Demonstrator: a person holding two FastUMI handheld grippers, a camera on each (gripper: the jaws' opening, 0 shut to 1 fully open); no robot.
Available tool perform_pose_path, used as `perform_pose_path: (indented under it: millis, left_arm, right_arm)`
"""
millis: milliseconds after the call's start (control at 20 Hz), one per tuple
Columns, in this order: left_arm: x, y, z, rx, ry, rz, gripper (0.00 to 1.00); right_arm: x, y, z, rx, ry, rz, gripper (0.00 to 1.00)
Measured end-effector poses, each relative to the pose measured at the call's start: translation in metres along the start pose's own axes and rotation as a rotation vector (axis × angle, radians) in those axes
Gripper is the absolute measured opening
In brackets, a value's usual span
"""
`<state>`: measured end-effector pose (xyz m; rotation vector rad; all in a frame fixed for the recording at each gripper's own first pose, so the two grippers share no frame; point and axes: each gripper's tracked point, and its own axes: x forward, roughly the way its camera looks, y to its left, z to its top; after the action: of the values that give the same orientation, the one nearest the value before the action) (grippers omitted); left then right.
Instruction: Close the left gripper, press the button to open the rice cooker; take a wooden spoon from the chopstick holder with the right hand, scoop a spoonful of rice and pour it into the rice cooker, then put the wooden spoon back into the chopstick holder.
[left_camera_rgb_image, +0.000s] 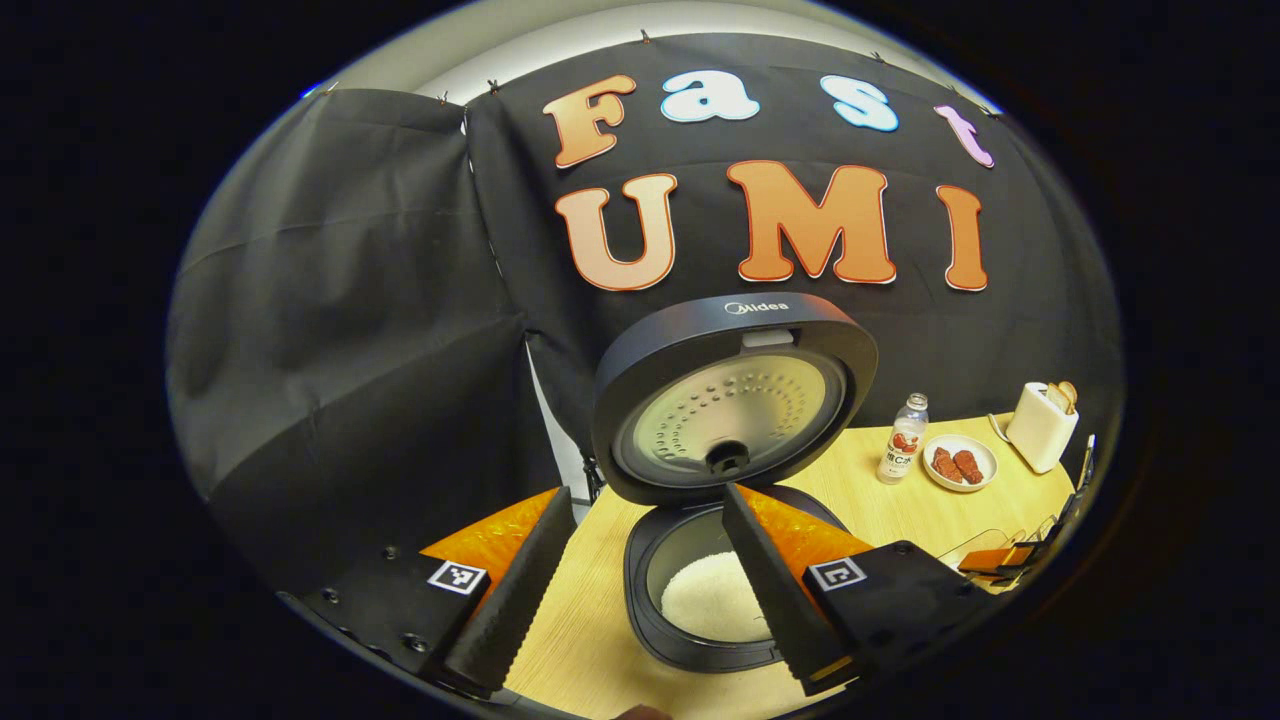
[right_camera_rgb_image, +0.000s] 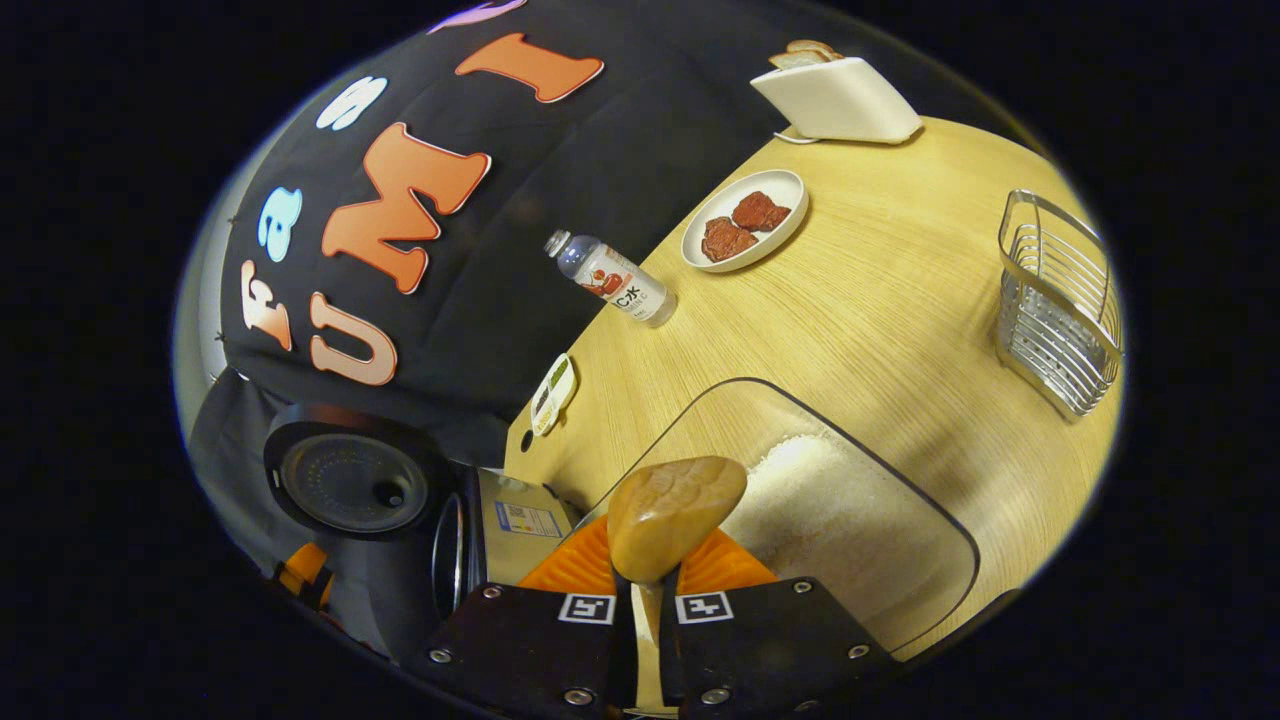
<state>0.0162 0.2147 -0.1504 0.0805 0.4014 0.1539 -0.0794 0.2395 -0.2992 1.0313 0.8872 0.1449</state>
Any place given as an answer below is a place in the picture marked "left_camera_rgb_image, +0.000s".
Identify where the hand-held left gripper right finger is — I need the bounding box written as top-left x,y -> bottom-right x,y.
722,484 -> 1004,698

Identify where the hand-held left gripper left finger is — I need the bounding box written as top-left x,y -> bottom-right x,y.
298,486 -> 578,701

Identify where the white rice heap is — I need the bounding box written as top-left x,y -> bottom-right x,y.
660,551 -> 773,644

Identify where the black rice cooker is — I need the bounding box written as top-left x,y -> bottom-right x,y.
590,292 -> 879,674

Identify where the white round plate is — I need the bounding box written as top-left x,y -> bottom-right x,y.
921,433 -> 999,494

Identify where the white toaster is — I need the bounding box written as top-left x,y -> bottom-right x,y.
1004,382 -> 1081,475

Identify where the clear drink bottle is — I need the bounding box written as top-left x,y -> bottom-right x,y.
876,392 -> 930,487

